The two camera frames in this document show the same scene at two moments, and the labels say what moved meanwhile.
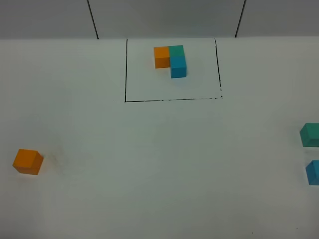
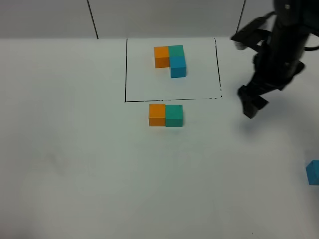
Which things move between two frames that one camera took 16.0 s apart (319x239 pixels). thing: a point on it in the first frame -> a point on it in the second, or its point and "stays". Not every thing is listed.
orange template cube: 162,58 stays
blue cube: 312,173 stays
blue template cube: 178,66 stays
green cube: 309,134 -> 174,115
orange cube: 28,162 -> 157,115
